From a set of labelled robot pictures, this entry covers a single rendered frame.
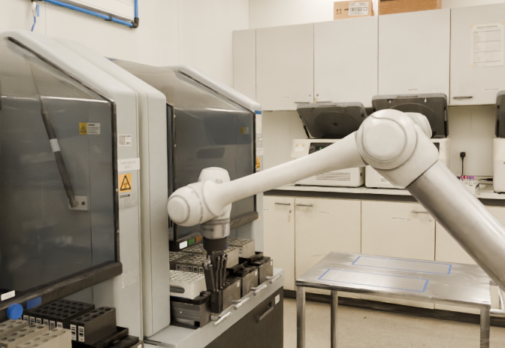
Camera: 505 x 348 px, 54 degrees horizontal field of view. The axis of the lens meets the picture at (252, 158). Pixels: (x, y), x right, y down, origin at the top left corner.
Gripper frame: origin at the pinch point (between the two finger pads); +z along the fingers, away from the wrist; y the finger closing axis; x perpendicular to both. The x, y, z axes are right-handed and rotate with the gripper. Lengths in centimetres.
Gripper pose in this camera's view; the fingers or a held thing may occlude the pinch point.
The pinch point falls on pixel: (216, 301)
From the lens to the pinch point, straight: 161.6
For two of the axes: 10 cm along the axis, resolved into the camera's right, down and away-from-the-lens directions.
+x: 9.1, 0.2, -4.2
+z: 0.1, 10.0, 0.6
